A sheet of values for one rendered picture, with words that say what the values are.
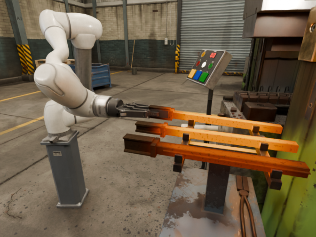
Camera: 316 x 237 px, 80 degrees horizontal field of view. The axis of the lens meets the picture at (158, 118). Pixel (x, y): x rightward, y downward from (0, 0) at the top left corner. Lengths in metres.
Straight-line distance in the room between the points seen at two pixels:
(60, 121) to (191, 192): 1.03
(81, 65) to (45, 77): 0.67
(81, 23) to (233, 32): 8.03
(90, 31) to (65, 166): 0.96
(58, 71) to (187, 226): 0.62
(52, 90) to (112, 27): 9.95
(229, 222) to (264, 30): 0.79
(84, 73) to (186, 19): 8.06
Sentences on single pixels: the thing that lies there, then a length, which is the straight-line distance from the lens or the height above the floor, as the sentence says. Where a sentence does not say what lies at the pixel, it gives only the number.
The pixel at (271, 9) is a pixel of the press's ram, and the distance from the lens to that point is 0.99.
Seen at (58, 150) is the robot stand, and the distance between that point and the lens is 1.55.
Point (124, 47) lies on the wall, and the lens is 10.24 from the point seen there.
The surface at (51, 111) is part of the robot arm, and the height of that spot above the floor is 0.82.
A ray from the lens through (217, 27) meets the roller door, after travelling 8.96.
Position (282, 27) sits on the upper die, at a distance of 1.05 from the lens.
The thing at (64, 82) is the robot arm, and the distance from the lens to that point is 0.68.
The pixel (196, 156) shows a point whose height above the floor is 0.99.
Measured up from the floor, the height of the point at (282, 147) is 0.98.
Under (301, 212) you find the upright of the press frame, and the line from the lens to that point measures 0.90.
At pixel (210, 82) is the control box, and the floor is 0.98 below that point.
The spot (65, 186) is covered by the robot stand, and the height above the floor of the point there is 0.21.
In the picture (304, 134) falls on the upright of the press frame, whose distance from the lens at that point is 0.85.
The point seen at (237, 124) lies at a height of 0.99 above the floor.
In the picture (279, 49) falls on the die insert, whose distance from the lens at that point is 1.09.
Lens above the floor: 1.24
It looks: 21 degrees down
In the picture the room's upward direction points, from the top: straight up
